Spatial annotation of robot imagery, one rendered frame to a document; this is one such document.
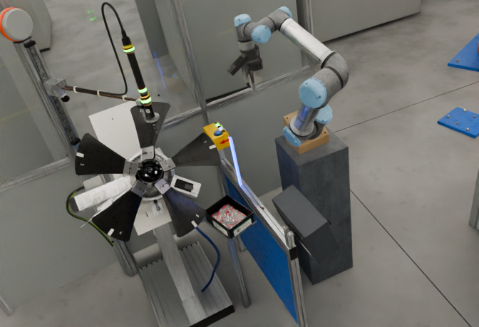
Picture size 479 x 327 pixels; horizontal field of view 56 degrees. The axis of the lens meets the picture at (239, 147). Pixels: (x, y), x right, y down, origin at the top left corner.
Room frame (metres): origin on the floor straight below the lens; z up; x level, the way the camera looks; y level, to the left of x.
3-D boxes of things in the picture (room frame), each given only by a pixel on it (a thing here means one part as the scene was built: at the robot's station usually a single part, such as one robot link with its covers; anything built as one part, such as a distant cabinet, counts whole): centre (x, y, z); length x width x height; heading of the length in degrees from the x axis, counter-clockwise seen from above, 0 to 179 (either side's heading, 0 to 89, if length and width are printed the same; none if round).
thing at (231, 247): (1.79, 0.16, 0.40); 0.03 x 0.03 x 0.80; 33
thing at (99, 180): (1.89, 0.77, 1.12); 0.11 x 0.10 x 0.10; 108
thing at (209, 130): (2.23, 0.12, 1.02); 0.16 x 0.10 x 0.11; 18
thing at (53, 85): (2.22, 0.87, 1.55); 0.10 x 0.07 x 0.08; 53
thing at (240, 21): (2.00, -0.13, 1.73); 0.09 x 0.08 x 0.11; 29
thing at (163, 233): (1.90, 0.53, 0.45); 0.09 x 0.04 x 0.91; 108
